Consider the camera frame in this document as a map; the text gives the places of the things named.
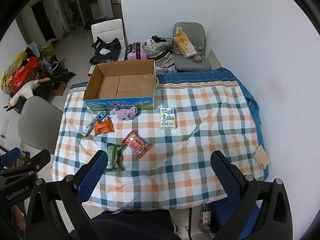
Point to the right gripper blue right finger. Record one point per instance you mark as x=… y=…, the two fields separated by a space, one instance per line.
x=224 y=172

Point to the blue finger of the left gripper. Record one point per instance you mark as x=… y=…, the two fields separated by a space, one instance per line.
x=10 y=156

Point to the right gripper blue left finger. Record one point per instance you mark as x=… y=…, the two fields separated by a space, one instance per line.
x=89 y=175

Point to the green snack packet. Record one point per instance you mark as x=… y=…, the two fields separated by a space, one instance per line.
x=113 y=153

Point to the red snack packet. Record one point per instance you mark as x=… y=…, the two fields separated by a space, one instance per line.
x=138 y=145

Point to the yellow blue tissue pack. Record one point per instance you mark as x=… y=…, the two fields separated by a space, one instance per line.
x=167 y=118

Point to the beige paper napkins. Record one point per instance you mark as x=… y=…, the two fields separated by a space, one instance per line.
x=261 y=157

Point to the white power strip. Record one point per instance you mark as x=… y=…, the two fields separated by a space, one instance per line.
x=205 y=216

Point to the grey chair near table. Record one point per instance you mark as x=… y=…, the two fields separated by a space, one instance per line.
x=39 y=124

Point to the blue white wrapper bar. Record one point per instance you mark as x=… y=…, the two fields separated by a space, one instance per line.
x=89 y=128

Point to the orange snack packet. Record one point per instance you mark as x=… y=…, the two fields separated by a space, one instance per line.
x=102 y=127

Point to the white goose plush toy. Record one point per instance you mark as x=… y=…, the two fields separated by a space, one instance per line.
x=26 y=92

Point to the plaid quilt on table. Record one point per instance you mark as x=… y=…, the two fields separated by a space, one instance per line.
x=213 y=111

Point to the purple crumpled sock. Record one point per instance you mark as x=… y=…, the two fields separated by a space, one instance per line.
x=125 y=114

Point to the red plastic bag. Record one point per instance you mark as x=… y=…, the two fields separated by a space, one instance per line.
x=25 y=72

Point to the small cardboard box on floor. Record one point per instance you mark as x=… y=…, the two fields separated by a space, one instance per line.
x=60 y=90

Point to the open cardboard box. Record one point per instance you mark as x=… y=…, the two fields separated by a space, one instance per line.
x=122 y=85

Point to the yellow bag on floor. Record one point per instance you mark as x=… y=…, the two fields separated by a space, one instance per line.
x=48 y=49

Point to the grey flat board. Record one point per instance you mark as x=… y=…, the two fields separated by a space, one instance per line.
x=213 y=60

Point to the tape roll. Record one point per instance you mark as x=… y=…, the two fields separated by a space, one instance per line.
x=197 y=59

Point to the black bag on chair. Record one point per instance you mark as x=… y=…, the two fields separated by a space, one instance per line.
x=105 y=52

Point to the pink suitcase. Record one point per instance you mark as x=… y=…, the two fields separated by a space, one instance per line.
x=136 y=52

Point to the yellow snack box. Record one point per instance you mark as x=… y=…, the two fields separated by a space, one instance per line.
x=183 y=43

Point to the patterned tote bag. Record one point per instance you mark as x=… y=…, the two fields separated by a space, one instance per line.
x=160 y=52

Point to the white padded chair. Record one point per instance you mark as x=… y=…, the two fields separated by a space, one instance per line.
x=108 y=31

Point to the grey chair by wall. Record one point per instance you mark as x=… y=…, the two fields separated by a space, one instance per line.
x=197 y=36

